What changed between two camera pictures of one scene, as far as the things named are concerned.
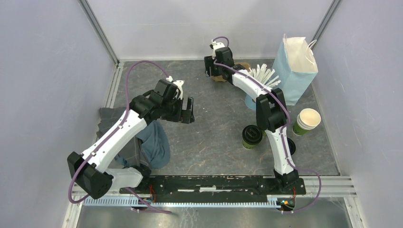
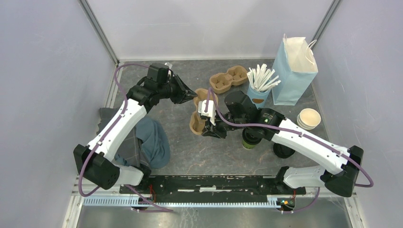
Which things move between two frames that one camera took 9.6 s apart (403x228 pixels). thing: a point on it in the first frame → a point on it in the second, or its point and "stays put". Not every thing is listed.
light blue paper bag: [295, 65] stays put
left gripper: [183, 116] → [181, 97]
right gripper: [209, 61] → [215, 131]
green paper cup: [248, 146] stays put
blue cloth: [155, 144] stays put
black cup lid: [252, 134] stays put
